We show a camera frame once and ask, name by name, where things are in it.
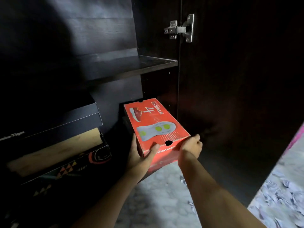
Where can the person's left hand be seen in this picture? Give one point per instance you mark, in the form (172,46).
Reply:
(135,158)

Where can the person's right hand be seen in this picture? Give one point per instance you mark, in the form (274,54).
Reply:
(190,147)

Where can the person's left thumb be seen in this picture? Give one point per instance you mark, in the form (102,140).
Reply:
(152,151)

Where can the person's right fingers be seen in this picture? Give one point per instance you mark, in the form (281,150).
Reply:
(196,141)

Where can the red shoe box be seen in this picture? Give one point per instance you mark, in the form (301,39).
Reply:
(155,129)

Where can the person's right forearm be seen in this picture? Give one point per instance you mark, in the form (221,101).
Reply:
(211,194)

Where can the person's left forearm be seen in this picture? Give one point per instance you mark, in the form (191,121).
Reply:
(111,201)

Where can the dark cabinet door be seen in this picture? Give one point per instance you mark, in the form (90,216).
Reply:
(239,92)

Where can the black patterned shoe box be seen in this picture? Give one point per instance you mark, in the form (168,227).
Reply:
(71,168)

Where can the dark cabinet shelf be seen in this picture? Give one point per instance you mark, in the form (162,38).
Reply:
(133,65)

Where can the brown cardboard shoe box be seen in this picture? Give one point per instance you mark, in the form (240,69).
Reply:
(57,149)

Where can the pink cloth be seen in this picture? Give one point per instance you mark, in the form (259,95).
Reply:
(295,137)

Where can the dark wooden cabinet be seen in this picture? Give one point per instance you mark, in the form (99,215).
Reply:
(90,68)

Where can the metal door hinge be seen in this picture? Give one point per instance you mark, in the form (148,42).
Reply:
(180,28)

